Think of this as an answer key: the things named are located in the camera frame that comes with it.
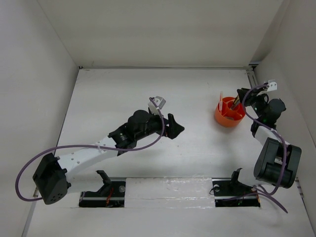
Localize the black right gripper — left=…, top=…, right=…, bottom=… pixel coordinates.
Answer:
left=237, top=87, right=268, bottom=119

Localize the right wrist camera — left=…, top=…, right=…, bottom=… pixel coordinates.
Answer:
left=264, top=80, right=277, bottom=93

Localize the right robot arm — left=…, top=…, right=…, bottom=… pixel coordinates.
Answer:
left=237, top=85, right=302, bottom=189

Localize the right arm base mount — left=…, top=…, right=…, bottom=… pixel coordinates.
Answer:
left=209, top=168, right=261, bottom=207

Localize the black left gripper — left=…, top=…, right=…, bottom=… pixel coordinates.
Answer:
left=135, top=109, right=183, bottom=141

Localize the orange round container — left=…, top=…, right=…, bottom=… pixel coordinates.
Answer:
left=214, top=97, right=245, bottom=127

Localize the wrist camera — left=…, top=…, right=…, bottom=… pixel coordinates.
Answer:
left=148, top=96, right=166, bottom=115
left=264, top=80, right=277, bottom=93

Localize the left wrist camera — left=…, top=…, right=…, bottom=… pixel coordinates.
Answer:
left=148, top=96, right=166, bottom=115

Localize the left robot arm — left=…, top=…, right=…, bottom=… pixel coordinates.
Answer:
left=33, top=110, right=185, bottom=205

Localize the thin pink highlighter pen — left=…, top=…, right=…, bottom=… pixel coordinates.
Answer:
left=219, top=91, right=223, bottom=113

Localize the yellow utility knife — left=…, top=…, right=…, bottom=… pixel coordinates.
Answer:
left=230, top=96, right=240, bottom=110

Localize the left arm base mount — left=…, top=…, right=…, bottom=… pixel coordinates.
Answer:
left=79, top=170, right=126, bottom=208

